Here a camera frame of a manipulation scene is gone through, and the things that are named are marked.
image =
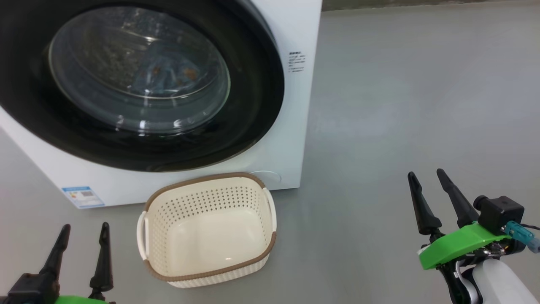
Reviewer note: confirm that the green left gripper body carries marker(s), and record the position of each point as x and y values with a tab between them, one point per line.
80	300

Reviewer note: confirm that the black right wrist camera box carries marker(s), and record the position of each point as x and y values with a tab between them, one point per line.
502	213

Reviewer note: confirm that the blue energy label sticker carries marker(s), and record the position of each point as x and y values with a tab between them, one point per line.
83	197

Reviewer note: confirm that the blue cartoon print garment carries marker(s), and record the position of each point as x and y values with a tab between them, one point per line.
164	67

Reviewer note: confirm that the cream perforated laundry basket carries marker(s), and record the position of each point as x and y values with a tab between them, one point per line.
211	236

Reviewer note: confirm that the round white filter cover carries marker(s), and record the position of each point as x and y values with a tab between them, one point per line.
270	176

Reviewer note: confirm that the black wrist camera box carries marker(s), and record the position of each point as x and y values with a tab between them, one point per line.
31	291
502	213

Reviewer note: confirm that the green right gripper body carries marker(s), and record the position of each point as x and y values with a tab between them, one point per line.
460	245

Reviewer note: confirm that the white front-load washing machine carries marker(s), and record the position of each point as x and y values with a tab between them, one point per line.
291	126

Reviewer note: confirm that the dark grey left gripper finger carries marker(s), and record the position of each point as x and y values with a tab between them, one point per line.
102	270
57	257

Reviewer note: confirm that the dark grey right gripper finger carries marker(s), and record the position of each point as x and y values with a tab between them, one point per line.
462	207
426	215

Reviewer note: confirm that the printed text label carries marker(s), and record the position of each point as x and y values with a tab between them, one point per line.
296	62

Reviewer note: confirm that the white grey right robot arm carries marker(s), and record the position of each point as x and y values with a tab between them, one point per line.
498	283

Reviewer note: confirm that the black round glass washer door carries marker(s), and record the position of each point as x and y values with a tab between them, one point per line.
253	105

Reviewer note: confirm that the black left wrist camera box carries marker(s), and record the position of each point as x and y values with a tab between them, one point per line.
31	291

